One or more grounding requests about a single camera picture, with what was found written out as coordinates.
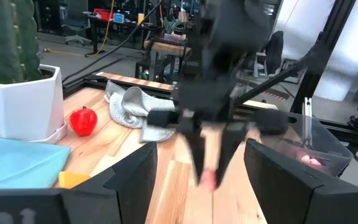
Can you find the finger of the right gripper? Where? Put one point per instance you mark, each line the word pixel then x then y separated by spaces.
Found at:
pixel 197 146
pixel 228 143

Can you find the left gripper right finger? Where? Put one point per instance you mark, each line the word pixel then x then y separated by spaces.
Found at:
pixel 284 193

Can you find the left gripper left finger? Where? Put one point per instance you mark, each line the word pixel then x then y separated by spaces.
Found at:
pixel 126 193

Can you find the orange slice toy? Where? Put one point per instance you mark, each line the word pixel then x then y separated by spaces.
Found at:
pixel 71 180

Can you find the red apple toy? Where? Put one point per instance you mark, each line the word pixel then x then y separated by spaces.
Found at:
pixel 83 122

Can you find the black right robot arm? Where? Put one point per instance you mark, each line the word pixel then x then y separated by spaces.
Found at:
pixel 228 37

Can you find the wooden workbench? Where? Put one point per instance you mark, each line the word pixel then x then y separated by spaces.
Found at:
pixel 166 48

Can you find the grey plastic bin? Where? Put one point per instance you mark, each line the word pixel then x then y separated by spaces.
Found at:
pixel 331 146

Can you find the grey waffle cloth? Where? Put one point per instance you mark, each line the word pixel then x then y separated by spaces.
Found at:
pixel 129 105

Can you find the black office chair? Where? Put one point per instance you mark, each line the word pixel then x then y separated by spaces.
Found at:
pixel 274 49

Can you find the white planter saucer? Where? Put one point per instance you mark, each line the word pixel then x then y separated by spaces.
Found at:
pixel 54 137

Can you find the teal cloth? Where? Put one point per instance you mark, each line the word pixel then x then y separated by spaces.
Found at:
pixel 17 161

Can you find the white planter pot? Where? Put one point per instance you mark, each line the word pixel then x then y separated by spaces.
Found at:
pixel 20 105

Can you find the grey office chair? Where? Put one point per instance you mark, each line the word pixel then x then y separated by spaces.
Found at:
pixel 76 18

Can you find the green cactus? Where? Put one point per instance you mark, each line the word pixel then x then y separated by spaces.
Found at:
pixel 8 40

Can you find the silver aluminium bracket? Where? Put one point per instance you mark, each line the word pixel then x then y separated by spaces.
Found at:
pixel 307 118

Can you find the black metal table frame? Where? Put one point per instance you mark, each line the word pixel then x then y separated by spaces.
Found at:
pixel 319 56

